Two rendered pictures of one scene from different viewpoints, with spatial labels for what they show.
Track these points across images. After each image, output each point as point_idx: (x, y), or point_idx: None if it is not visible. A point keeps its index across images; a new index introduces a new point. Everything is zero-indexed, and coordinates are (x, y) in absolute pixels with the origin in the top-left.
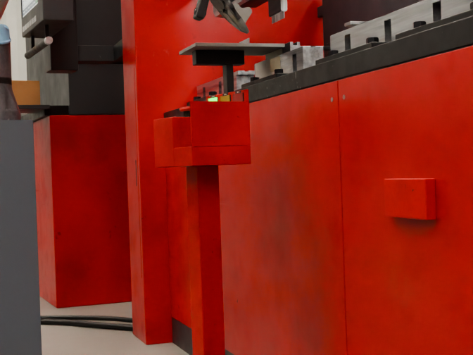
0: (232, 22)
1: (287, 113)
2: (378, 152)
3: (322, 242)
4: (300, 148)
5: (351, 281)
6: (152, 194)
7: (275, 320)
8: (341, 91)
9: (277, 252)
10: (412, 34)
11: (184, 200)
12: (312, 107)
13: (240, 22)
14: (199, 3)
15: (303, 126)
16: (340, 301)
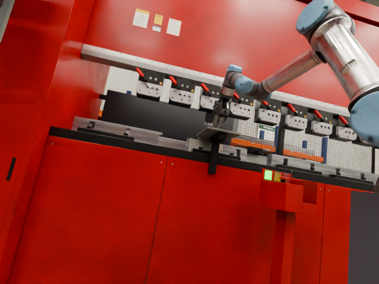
0: (216, 121)
1: None
2: (348, 213)
3: (304, 242)
4: None
5: (326, 257)
6: (26, 189)
7: (249, 278)
8: (327, 187)
9: (259, 244)
10: (344, 177)
11: (89, 200)
12: None
13: (221, 124)
14: (228, 109)
15: None
16: (316, 265)
